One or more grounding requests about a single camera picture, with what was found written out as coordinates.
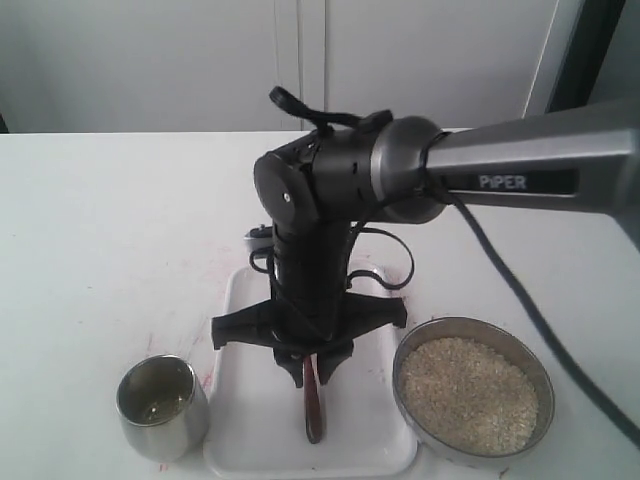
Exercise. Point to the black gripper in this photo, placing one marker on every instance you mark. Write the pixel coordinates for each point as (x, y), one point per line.
(280, 325)

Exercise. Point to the brown wooden spoon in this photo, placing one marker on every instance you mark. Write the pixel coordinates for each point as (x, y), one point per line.
(314, 421)

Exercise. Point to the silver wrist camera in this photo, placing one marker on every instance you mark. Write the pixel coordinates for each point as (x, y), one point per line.
(258, 238)

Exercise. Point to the stainless steel bowl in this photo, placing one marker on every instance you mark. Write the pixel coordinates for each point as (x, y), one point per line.
(163, 408)

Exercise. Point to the white rectangular plastic tray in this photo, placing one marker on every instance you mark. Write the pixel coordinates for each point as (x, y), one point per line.
(258, 422)

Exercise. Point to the steel bowl of rice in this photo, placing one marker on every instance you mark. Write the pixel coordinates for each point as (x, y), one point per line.
(471, 390)

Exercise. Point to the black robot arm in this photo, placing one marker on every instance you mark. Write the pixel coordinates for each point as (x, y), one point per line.
(323, 188)

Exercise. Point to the white cabinet doors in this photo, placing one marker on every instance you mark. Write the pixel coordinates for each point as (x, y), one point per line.
(133, 66)

